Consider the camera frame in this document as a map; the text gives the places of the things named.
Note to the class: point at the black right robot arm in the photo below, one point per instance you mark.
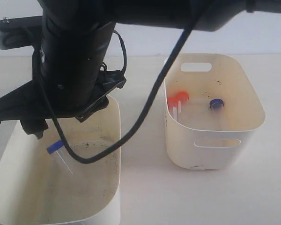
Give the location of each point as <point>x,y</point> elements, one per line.
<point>210,15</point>

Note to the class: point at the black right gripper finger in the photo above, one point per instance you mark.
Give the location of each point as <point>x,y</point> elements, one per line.
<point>34,127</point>

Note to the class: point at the blue-capped tube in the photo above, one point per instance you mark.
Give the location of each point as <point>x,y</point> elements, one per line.
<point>59,154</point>
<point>217,106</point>

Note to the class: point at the white plastic bin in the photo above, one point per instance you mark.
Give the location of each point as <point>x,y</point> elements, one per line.
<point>37,188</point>
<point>199,140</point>

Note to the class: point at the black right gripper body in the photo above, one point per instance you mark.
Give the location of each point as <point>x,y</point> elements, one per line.
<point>69,77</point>

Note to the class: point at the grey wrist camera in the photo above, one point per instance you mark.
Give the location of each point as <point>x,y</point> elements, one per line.
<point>20,32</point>

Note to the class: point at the orange-capped tube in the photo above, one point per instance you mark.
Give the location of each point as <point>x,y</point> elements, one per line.
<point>174,107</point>
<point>182,98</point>

